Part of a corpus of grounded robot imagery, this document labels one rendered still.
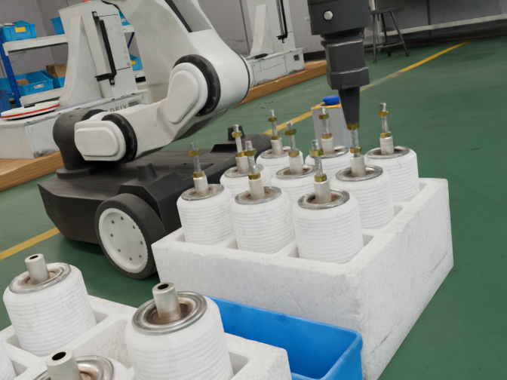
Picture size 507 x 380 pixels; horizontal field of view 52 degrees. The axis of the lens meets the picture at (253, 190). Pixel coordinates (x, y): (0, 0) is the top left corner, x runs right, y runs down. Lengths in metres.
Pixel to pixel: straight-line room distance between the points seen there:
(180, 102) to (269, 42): 3.37
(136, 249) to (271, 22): 3.54
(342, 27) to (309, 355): 0.46
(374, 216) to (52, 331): 0.49
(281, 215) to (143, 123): 0.69
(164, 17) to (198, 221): 0.57
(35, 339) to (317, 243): 0.38
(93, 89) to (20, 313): 2.61
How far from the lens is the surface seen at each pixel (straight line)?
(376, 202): 0.83
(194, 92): 1.19
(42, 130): 2.84
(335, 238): 0.73
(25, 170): 2.71
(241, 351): 0.58
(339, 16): 0.78
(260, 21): 4.57
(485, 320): 0.93
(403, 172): 0.93
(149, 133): 1.40
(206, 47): 1.25
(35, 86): 5.91
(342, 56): 0.78
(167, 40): 1.28
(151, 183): 1.21
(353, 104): 0.82
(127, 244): 1.24
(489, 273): 1.07
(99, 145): 1.50
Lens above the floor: 0.50
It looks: 17 degrees down
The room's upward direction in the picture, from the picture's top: 11 degrees counter-clockwise
